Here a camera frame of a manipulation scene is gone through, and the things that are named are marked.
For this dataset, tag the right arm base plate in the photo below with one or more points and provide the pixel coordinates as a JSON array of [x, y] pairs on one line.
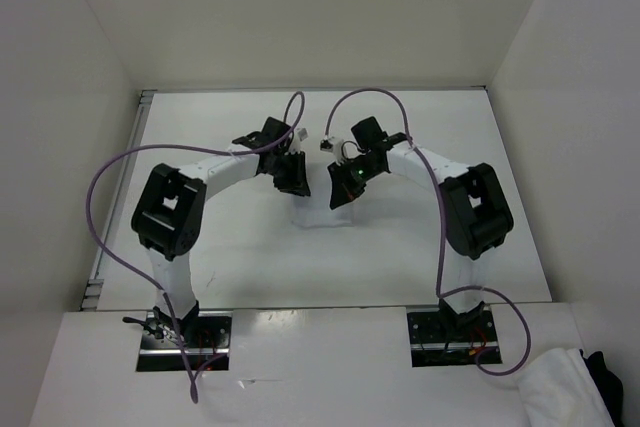
[[433, 345]]

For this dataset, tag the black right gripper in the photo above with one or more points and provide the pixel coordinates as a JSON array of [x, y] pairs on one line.
[[343, 189]]

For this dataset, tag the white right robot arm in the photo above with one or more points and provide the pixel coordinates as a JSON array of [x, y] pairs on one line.
[[474, 214]]

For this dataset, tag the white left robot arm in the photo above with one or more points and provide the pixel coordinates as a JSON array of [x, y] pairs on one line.
[[169, 214]]

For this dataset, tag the white cloth pile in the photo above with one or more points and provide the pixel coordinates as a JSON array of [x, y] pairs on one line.
[[556, 389]]

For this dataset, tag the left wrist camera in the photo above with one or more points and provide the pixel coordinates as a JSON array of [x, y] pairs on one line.
[[298, 137]]

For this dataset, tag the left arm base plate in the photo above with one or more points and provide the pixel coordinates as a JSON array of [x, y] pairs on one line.
[[207, 343]]

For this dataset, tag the white skirt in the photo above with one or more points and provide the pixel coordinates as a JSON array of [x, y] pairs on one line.
[[313, 212]]

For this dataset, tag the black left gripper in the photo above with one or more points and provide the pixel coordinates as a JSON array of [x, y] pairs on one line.
[[297, 183]]

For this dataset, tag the black cloth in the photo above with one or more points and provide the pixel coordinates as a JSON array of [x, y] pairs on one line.
[[609, 386]]

